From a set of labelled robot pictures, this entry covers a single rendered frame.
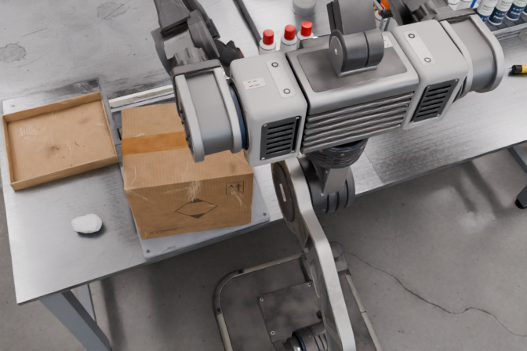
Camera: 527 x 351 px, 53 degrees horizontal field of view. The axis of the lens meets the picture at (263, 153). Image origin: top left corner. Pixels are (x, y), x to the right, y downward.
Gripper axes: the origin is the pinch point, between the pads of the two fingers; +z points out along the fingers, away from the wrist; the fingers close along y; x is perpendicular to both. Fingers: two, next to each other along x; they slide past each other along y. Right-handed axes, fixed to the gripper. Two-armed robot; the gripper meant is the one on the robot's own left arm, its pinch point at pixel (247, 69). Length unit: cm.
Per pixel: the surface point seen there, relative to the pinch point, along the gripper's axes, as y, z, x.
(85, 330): -43, -3, 90
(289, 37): -0.5, 0.9, -16.4
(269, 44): -0.5, -2.7, -10.9
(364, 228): -25, 105, 26
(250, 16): 31.3, 14.0, -3.7
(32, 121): 11, -34, 59
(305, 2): 25.5, 21.5, -21.4
